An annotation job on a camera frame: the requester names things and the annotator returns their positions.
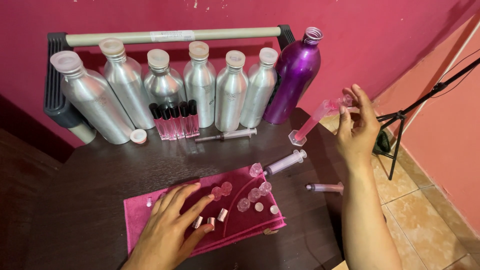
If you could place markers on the clear plastic measuring cylinder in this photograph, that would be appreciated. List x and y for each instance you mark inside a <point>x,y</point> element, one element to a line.
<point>313,122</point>

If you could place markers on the clear plastic syringe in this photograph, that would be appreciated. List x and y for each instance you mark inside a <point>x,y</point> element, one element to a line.
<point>285,162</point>
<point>326,187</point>
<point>232,134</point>

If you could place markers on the black tripod stand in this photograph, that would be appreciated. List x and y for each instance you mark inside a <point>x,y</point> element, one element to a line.
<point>403,112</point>

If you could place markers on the black rack with beige bar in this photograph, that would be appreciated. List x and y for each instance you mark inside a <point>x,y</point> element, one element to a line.
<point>56,97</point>

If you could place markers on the group of clear faceted caps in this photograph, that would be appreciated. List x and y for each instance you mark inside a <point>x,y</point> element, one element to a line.
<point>254,195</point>

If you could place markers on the white plastic bottle plug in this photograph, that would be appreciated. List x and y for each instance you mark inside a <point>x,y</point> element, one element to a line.
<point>138,136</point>

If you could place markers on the dark bag under tripod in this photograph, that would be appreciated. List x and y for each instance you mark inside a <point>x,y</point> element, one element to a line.
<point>382,142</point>

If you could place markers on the purple metal bottle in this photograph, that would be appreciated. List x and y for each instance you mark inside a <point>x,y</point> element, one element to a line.
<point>294,75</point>

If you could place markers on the small white roller insert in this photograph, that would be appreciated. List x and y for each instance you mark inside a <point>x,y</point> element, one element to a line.
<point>258,206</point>
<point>274,209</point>
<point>149,202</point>

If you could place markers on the pink towel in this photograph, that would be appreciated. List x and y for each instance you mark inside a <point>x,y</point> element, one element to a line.
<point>247,225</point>

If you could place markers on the person's right hand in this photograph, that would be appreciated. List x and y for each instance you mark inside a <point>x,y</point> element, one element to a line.
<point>358,135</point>

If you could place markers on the thin clear curved tube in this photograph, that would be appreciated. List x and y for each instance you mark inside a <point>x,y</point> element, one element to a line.
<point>234,202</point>

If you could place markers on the pink vial with black cap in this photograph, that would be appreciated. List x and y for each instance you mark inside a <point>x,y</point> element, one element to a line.
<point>160,123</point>
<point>177,125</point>
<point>168,125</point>
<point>194,122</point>
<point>186,123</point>

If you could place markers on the person's left hand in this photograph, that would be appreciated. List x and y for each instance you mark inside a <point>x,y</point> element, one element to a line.
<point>165,232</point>

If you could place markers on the row of silver aluminium bottles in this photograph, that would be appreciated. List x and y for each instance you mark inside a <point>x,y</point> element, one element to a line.
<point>165,90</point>

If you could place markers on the small silver metal collar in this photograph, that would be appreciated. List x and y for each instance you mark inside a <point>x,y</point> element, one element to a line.
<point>211,223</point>
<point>197,222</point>
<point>222,214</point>

